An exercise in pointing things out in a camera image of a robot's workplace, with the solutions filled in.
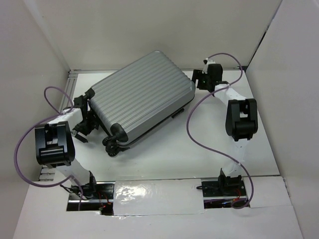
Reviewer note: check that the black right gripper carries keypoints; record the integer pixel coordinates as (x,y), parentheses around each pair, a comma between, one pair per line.
(197,74)

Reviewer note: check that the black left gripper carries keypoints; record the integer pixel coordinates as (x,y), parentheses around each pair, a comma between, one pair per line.
(93,124)

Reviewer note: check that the dark grey hardshell suitcase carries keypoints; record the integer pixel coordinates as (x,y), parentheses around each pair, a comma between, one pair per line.
(134,100)

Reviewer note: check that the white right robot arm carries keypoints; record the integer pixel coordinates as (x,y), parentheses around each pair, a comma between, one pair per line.
(241,120)

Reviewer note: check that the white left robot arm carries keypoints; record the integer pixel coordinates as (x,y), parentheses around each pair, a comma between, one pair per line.
(86,183)

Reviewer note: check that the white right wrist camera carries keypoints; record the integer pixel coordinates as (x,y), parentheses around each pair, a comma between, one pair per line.
(206,63)

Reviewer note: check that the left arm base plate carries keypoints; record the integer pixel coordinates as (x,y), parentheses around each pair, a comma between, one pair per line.
(100,201)

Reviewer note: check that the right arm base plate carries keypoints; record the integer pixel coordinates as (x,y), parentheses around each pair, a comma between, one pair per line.
(214,198)

